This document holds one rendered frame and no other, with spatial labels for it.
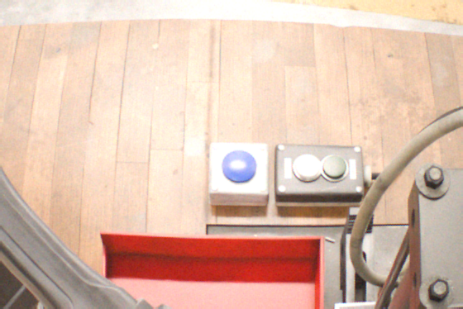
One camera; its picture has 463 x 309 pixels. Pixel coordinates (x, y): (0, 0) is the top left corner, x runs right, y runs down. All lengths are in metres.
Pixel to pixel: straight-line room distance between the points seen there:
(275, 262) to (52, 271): 0.47
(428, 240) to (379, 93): 0.79
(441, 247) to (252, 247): 0.63
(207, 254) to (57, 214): 0.19
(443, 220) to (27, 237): 0.35
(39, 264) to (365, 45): 0.72
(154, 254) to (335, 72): 0.34
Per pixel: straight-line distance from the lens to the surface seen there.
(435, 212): 0.56
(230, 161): 1.22
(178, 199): 1.24
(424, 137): 0.59
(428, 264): 0.55
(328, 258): 1.21
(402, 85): 1.34
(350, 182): 1.22
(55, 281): 0.77
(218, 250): 1.18
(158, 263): 1.20
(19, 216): 0.78
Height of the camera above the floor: 2.00
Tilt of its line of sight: 61 degrees down
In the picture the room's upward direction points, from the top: 2 degrees clockwise
